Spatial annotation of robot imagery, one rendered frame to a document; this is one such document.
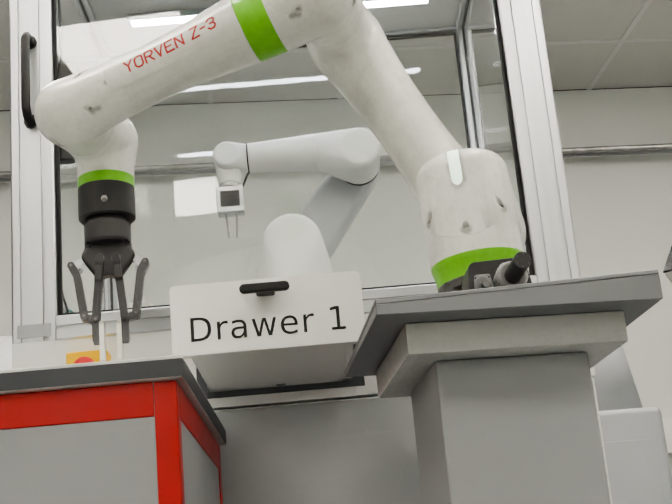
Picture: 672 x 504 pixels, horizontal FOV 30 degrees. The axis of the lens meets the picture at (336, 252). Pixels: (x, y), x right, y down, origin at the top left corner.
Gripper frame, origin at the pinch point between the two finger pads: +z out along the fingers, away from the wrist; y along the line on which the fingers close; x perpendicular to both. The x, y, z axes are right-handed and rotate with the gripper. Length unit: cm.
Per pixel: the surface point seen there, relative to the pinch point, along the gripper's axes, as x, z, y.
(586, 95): -340, -190, -200
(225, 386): -20.2, 3.8, -17.7
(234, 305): 12.4, -1.8, -19.5
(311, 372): -13.2, 3.9, -32.3
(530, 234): -17, -20, -74
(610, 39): -288, -193, -197
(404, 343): 45, 13, -39
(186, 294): 11.7, -4.1, -12.4
